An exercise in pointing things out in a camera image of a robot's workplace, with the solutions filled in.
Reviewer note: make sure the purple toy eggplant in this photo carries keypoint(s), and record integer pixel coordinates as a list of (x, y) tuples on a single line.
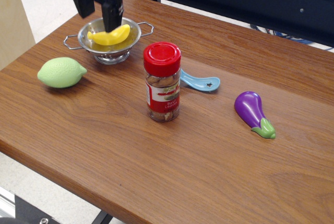
[(248, 106)]

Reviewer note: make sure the red-lidded bay leaves jar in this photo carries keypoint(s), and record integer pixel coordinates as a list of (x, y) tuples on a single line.
[(162, 65)]

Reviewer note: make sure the light wooden panel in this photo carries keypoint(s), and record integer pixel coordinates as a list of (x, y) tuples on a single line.
[(16, 33)]

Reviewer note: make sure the black table leg bracket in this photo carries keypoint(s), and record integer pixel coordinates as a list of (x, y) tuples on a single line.
[(27, 213)]

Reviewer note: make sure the yellow toy banana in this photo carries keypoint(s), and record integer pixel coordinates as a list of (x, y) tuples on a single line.
[(114, 37)]

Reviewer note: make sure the light blue toy spoon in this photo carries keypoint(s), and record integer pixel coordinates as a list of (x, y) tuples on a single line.
[(207, 84)]

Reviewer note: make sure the small steel colander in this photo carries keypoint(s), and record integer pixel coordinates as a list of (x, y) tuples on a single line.
[(110, 54)]

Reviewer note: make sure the aluminium rail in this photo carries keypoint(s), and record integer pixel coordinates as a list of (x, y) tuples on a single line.
[(7, 203)]

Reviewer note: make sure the green toy lime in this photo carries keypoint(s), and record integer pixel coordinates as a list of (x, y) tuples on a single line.
[(61, 72)]

